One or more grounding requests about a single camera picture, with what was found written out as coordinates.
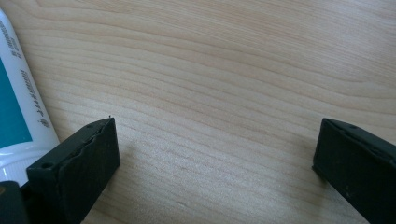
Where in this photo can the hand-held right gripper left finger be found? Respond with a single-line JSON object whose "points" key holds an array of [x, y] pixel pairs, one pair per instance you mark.
{"points": [[71, 174]]}

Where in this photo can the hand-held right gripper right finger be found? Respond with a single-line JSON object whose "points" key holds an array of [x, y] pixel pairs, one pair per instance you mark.
{"points": [[358, 165]]}

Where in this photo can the white and teal tube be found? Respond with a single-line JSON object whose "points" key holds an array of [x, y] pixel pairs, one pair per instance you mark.
{"points": [[18, 118]]}

